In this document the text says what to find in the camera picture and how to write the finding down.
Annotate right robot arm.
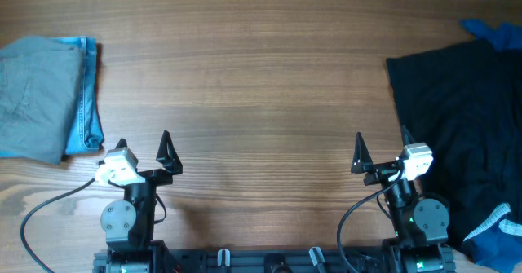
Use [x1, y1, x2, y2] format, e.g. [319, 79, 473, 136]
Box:
[344, 128, 456, 273]

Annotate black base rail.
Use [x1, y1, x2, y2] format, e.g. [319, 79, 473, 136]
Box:
[92, 246, 456, 273]

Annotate right black cable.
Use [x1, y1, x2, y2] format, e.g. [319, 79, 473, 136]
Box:
[336, 170, 405, 273]

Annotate folded grey shorts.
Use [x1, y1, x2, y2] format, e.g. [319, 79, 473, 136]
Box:
[1, 36, 84, 164]

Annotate blue garment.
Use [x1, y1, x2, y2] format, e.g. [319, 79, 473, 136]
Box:
[462, 19, 521, 272]

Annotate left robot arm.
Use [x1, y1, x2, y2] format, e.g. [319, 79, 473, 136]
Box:
[92, 130, 183, 273]

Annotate black cable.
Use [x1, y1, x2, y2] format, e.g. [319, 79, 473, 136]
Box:
[20, 177, 97, 273]
[336, 170, 405, 273]

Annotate black shorts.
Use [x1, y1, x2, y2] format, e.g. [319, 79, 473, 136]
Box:
[386, 40, 521, 248]

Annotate folded blue jeans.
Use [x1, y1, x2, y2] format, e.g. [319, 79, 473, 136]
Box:
[55, 36, 104, 155]

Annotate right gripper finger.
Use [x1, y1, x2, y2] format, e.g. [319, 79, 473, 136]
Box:
[351, 132, 374, 174]
[400, 125, 416, 146]

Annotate left black cable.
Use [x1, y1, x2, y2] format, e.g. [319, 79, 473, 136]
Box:
[20, 177, 97, 273]

